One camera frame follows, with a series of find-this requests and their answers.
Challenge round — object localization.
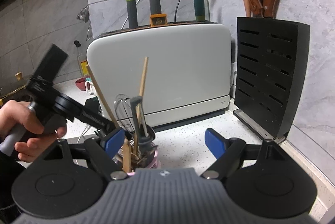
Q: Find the wooden chopstick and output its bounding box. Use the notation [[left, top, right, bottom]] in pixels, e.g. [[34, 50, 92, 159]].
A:
[[86, 65, 119, 126], [133, 57, 149, 155]]

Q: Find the pink mesh utensil cup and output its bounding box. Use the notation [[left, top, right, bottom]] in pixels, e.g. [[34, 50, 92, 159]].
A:
[[127, 145, 159, 176]]

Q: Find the dark green peeler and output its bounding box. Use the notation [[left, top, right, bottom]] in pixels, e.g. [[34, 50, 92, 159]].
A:
[[131, 95, 151, 145]]

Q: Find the steel wire whisk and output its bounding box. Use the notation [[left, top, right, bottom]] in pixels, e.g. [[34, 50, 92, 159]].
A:
[[114, 94, 135, 135]]

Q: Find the bamboo spatula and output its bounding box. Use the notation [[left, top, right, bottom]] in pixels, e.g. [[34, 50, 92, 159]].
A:
[[122, 138, 132, 173]]

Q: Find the person's left hand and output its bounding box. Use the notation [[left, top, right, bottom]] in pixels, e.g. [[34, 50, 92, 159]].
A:
[[1, 100, 67, 163]]

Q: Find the red bowl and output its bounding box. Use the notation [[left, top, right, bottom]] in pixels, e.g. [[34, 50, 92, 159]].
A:
[[75, 77, 91, 91]]

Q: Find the black tablet device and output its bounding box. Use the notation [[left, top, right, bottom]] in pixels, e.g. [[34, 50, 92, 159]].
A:
[[85, 97, 102, 115]]

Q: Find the oil bottle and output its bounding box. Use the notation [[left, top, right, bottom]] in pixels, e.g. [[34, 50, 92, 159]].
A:
[[74, 40, 89, 76]]

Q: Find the white utensil sterilizer appliance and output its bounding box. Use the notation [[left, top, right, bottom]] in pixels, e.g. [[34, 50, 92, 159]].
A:
[[87, 23, 232, 126]]

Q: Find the black knife block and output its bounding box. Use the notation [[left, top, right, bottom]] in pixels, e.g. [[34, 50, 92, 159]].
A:
[[234, 17, 310, 138]]

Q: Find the green-capped grey utensil handle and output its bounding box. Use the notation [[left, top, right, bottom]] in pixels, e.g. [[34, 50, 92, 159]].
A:
[[126, 0, 138, 29]]

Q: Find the orange-capped grey utensil handle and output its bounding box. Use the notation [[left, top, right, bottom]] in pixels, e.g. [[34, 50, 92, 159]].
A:
[[149, 0, 167, 27]]

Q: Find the dark green utensil handle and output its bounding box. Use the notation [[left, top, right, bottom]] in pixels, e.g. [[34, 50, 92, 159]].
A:
[[194, 0, 206, 22]]

